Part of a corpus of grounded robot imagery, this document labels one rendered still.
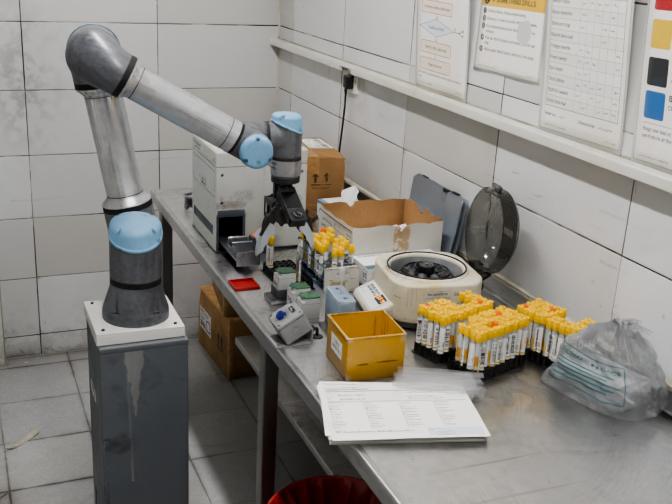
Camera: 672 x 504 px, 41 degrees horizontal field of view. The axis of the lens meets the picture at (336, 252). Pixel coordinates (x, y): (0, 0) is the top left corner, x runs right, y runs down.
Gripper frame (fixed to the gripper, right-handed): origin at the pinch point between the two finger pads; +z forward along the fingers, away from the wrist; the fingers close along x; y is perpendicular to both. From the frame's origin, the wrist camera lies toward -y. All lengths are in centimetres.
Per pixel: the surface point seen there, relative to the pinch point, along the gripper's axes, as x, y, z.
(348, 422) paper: 12, -63, 10
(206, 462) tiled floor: 1, 66, 99
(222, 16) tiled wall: -36, 168, -43
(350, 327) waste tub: -2.2, -33.9, 5.4
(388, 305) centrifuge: -17.9, -22.3, 6.8
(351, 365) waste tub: 3.1, -46.2, 8.1
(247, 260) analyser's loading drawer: 2.8, 20.9, 8.3
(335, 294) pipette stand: -3.3, -23.1, 1.9
